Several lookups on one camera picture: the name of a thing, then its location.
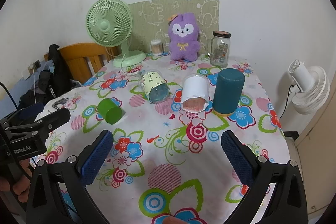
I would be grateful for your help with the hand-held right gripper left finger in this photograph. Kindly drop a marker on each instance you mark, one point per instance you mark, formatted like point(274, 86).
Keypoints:
point(96, 159)

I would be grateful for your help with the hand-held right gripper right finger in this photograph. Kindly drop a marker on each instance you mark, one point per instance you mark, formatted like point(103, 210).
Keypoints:
point(236, 158)

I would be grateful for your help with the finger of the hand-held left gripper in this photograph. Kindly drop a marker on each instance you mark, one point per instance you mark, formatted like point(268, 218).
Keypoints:
point(56, 117)
point(31, 110)

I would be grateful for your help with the small green cup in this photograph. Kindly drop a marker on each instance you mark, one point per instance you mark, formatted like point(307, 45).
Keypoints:
point(109, 111)

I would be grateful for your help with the clear cup with white paper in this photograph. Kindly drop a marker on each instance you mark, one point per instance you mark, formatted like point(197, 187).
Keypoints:
point(194, 88)

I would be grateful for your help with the clear cup with yellow label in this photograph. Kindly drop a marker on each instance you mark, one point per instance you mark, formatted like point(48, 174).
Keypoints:
point(153, 83)

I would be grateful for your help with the teal cup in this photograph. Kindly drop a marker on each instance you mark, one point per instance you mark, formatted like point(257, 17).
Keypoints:
point(228, 90)

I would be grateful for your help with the person's left hand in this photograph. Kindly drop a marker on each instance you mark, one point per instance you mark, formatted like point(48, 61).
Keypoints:
point(23, 185)

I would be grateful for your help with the black bag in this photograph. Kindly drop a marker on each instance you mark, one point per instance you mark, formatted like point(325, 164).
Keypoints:
point(56, 66)
point(31, 96)

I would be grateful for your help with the wooden chair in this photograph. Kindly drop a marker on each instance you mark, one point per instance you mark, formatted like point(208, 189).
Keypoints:
point(78, 56)

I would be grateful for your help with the floral tablecloth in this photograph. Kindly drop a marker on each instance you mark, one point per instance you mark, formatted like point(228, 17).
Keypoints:
point(168, 146)

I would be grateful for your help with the beige cabinet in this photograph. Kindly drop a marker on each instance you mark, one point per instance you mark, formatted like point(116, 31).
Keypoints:
point(315, 150)

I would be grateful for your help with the green desk fan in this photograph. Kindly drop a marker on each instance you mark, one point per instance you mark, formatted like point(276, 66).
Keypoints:
point(105, 26)

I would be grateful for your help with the white clip fan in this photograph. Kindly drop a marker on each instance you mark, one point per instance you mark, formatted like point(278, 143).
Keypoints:
point(312, 87)

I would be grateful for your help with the glass jar with label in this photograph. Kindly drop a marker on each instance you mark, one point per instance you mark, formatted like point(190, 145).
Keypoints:
point(220, 50)

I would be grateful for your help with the clear glass container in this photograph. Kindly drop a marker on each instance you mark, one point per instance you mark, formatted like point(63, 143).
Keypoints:
point(206, 47)

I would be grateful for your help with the cotton swab container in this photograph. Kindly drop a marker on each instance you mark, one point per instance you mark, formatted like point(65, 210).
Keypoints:
point(156, 48)

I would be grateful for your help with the purple plush toy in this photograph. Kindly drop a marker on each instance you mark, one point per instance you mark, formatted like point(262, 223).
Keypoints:
point(183, 39)

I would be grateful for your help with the wall socket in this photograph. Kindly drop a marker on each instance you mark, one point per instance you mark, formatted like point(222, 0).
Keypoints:
point(35, 65)

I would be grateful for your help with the green printed wall mat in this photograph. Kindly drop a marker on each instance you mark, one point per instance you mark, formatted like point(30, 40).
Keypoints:
point(155, 16)

